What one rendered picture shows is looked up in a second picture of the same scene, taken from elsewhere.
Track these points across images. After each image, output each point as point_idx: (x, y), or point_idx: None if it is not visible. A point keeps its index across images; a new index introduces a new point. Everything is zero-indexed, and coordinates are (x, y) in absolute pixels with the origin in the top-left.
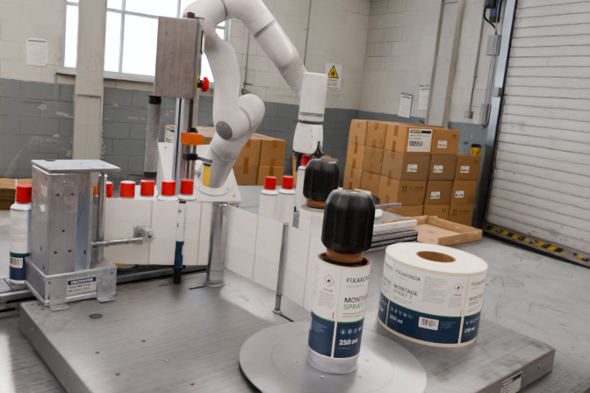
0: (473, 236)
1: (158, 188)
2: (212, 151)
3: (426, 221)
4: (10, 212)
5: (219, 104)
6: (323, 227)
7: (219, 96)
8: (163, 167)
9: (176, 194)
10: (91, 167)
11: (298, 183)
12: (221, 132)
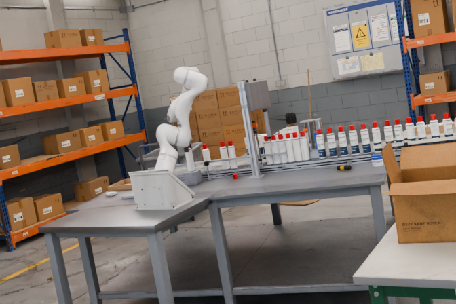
0: (130, 180)
1: (176, 198)
2: (176, 159)
3: (108, 190)
4: (323, 136)
5: (189, 127)
6: (295, 119)
7: (188, 122)
8: (180, 180)
9: (256, 148)
10: (309, 119)
11: (192, 155)
12: (191, 141)
